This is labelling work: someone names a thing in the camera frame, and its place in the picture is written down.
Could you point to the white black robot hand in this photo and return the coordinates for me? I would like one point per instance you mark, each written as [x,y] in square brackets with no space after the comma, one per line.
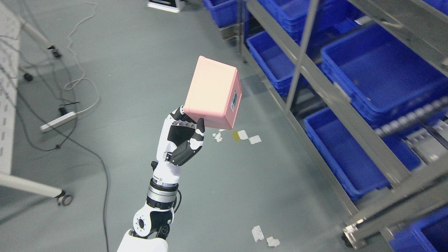
[181,138]

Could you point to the pink plastic storage box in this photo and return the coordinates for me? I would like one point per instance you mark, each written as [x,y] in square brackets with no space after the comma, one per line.
[214,94]

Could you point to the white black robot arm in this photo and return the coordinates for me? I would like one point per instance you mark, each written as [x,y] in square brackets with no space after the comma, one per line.
[151,224]

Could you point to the blue bin middle shelf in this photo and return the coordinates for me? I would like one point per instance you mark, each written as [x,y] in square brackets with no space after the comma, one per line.
[272,60]

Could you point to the blue bin shelf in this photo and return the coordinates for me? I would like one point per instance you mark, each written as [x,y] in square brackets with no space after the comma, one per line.
[383,78]
[272,60]
[350,164]

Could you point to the blue bin lower shelf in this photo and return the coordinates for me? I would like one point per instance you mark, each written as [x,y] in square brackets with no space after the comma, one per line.
[350,164]

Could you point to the blue bin upper shelf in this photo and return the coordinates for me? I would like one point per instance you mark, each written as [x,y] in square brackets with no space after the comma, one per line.
[383,78]

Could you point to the steel shelf rack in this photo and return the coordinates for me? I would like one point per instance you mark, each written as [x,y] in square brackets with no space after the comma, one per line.
[413,194]

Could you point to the white power strip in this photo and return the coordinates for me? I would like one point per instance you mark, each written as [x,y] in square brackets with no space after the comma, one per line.
[58,122]

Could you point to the white perforated cart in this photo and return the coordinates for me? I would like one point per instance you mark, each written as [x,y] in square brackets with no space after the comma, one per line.
[11,27]

